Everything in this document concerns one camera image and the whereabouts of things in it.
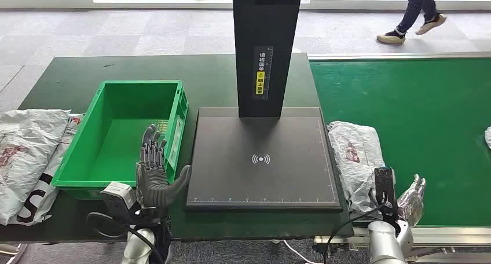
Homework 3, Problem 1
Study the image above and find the black inbound scanner machine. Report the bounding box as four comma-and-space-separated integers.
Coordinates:
186, 0, 343, 212

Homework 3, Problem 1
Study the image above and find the green conveyor belt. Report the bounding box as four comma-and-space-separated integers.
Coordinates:
310, 58, 491, 228

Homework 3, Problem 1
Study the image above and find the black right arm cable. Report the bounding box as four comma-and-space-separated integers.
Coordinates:
323, 200, 388, 264

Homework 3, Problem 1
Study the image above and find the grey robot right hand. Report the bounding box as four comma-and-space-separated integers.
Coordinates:
397, 174, 427, 228

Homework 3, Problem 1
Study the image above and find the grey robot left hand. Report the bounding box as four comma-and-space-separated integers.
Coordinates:
136, 124, 193, 210

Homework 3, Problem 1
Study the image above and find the person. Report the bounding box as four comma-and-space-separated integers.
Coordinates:
376, 0, 448, 45

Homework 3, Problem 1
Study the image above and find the white cable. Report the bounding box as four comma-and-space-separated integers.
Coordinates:
283, 240, 323, 264

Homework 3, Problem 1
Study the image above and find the curved grey metal base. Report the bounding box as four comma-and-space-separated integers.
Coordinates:
0, 243, 28, 264

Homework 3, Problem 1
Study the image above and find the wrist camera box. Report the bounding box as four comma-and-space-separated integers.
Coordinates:
373, 167, 400, 225
100, 181, 138, 223

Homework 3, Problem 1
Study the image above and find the green plastic crate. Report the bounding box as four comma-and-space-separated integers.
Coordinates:
50, 80, 189, 200

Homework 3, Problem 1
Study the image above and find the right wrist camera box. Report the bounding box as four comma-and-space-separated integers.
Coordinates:
373, 167, 400, 225

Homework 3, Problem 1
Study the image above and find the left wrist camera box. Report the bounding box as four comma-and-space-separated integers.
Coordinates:
100, 181, 138, 223

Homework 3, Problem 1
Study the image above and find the grey parcel black letter print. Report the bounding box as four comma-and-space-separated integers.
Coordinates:
8, 113, 83, 228

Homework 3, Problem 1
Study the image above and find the small grey parcel bag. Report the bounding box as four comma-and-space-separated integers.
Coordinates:
327, 121, 396, 222

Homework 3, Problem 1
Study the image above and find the white window sill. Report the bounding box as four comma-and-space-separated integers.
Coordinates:
0, 0, 491, 12

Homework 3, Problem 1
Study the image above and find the dark green table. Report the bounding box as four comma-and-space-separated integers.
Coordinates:
0, 53, 356, 243

